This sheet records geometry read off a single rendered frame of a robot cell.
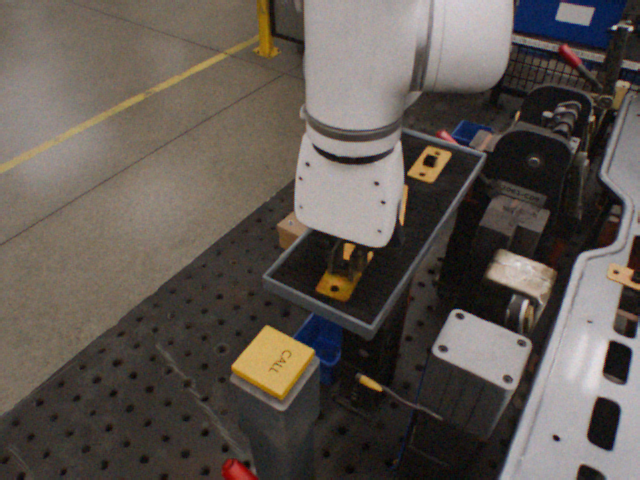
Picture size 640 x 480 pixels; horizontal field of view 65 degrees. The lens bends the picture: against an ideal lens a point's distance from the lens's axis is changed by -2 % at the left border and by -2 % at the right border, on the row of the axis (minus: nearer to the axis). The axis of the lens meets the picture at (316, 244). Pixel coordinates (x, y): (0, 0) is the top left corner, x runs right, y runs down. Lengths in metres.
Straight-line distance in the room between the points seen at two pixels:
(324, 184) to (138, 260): 1.90
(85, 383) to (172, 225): 1.43
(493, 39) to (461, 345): 0.34
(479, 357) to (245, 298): 0.68
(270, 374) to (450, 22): 0.34
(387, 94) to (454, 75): 0.05
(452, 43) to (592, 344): 0.53
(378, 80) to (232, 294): 0.85
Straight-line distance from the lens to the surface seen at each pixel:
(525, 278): 0.74
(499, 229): 0.77
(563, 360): 0.78
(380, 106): 0.41
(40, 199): 2.86
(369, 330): 0.53
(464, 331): 0.62
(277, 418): 0.53
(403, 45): 0.39
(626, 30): 1.22
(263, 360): 0.51
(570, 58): 1.25
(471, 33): 0.39
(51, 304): 2.30
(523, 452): 0.68
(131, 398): 1.07
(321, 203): 0.49
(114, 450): 1.03
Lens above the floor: 1.59
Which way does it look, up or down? 44 degrees down
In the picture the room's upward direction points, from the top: straight up
